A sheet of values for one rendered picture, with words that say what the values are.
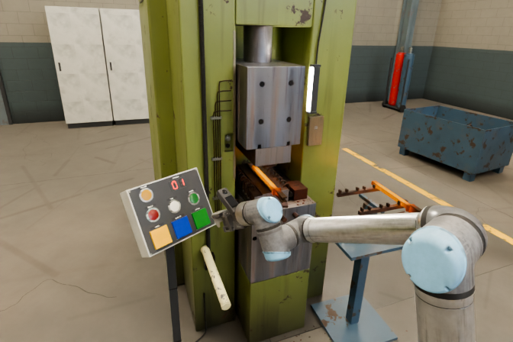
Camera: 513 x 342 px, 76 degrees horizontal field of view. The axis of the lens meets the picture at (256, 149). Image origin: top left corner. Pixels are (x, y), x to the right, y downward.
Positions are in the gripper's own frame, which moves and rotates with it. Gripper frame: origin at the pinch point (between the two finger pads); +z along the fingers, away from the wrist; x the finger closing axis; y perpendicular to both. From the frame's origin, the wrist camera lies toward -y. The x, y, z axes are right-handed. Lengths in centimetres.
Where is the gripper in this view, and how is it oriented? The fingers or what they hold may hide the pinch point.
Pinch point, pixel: (213, 214)
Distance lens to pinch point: 141.9
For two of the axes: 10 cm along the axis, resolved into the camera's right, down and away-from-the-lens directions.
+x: 6.9, -2.3, 6.8
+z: -6.3, 2.5, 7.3
